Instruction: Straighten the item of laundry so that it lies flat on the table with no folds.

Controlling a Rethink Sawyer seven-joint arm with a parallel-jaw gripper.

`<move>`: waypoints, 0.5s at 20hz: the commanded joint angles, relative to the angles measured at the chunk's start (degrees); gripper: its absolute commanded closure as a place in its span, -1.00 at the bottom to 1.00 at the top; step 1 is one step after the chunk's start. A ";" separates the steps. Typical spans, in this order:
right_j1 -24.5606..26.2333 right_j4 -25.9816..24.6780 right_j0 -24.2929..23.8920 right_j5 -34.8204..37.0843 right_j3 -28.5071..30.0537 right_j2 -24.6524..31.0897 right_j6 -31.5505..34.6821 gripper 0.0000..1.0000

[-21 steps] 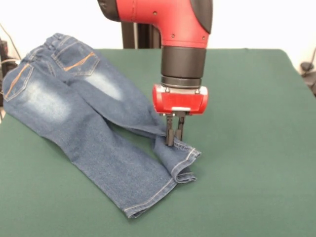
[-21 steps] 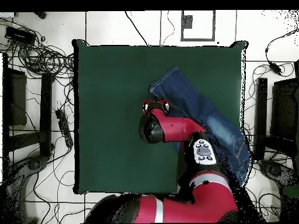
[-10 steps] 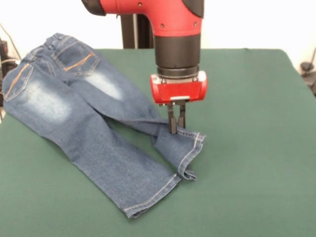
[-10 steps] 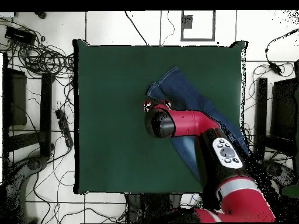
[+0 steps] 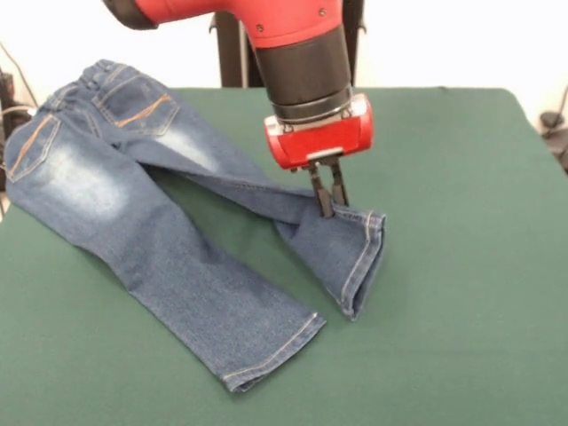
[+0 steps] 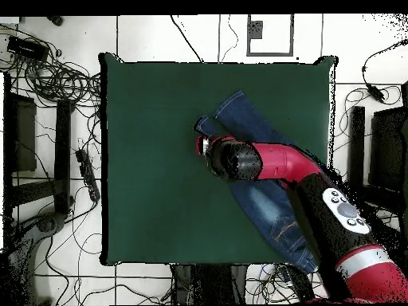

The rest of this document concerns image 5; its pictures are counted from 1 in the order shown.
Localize dark grey stand foot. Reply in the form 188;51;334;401
539;110;568;175

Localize dark green table cloth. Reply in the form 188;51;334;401
0;87;568;426

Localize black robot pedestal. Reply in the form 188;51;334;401
208;0;369;89

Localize blue denim jeans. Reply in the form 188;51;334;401
4;58;388;394

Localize black cable tangle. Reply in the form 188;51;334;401
0;70;39;147

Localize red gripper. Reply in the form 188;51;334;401
264;92;375;218

